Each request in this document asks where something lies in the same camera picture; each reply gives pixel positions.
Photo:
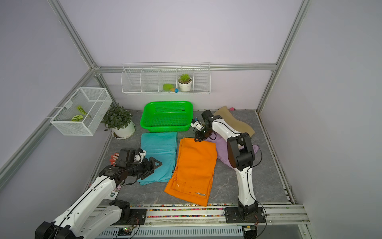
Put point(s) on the large green potted plant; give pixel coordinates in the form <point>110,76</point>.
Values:
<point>119,121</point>

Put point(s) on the orange pants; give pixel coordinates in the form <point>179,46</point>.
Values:
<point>193,176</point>

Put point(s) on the green leaf toy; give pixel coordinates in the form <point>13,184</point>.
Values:
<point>82,115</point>

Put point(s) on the small potted succulent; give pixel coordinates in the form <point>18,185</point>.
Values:
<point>185,83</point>

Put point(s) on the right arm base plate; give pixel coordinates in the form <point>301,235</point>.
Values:
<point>239,215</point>

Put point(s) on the green toy shovel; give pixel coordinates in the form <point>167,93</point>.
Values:
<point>170,88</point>

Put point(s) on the flower seed packet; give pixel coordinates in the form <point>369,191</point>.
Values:
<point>115,192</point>

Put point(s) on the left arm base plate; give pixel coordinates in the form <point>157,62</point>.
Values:
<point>132,217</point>

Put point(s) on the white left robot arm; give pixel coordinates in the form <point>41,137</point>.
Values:
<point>75,223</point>

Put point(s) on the teal pants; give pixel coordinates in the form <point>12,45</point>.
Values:
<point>163,147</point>

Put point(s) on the tan folded pants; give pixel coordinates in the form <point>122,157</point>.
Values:
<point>238,125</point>

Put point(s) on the white wire side basket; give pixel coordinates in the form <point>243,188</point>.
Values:
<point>95,101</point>

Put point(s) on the green plastic basket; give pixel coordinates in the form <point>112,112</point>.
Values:
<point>167,116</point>

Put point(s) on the white wire wall shelf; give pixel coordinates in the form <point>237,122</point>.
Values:
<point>149,78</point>

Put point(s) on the purple pants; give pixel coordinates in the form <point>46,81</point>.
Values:
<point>223,149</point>

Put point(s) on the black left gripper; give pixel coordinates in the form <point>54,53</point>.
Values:
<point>147,168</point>

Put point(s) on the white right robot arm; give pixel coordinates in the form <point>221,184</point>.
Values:
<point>246,196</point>

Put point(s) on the aluminium front rail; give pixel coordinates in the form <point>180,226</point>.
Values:
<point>186,215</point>

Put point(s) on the red white work glove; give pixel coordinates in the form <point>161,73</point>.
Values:
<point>114,158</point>

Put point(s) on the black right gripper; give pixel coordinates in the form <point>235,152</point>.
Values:
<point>200,137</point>

